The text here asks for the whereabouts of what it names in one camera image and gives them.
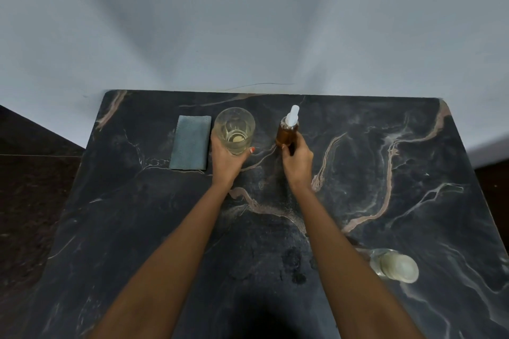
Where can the person's right hand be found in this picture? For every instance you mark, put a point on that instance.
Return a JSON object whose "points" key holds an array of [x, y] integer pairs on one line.
{"points": [[298, 164]]}

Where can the person's left hand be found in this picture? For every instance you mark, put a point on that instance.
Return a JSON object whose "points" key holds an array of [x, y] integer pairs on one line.
{"points": [[228, 164]]}

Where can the small clear pump bottle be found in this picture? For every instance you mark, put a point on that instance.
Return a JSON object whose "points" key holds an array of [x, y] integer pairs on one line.
{"points": [[287, 136]]}

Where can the clear drinking glass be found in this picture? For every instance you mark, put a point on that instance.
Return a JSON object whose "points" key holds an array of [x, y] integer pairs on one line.
{"points": [[234, 130]]}

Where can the grey-blue cloth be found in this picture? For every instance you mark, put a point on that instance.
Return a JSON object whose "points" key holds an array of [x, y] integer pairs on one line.
{"points": [[191, 148]]}

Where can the white pump dispenser head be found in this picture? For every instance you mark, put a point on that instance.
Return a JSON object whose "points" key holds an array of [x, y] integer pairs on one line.
{"points": [[292, 116]]}

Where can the mouthwash bottle with blue label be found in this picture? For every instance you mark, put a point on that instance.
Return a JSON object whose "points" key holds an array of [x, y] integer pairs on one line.
{"points": [[377, 261]]}

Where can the translucent mouthwash bottle cap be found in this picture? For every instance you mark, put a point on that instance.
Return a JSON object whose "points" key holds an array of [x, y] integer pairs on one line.
{"points": [[399, 267]]}

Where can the person's left forearm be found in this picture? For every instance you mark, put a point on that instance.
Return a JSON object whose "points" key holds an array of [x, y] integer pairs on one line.
{"points": [[159, 267]]}

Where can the person's right forearm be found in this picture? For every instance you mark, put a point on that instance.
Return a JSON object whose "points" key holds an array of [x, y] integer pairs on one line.
{"points": [[354, 271]]}

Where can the black marble table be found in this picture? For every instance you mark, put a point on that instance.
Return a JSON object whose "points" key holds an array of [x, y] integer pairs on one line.
{"points": [[119, 231]]}

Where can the dark wooden cabinet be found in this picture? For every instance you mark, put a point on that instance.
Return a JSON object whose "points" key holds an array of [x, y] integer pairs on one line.
{"points": [[495, 180]]}

